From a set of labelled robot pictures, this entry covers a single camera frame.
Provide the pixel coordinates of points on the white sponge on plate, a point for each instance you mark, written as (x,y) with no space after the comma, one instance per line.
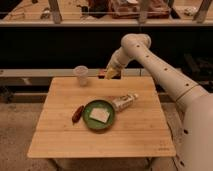
(99,114)

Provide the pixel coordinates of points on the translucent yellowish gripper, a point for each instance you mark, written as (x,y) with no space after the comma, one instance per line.
(110,73)

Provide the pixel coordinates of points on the wooden shelf with clutter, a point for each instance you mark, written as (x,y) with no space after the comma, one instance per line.
(106,13)

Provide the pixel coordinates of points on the brown rectangular eraser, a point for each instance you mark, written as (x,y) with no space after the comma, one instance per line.
(102,73)

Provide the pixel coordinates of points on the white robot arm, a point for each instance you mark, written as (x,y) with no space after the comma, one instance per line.
(196,151)

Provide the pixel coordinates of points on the green round plate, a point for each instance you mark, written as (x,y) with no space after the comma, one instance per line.
(94,124)

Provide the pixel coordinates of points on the white tube with cap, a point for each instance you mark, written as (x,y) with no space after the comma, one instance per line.
(125,101)

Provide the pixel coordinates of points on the red brown sausage toy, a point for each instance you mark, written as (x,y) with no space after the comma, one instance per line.
(77,115)

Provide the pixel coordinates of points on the wooden table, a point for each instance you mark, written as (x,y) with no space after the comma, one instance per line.
(139,131)

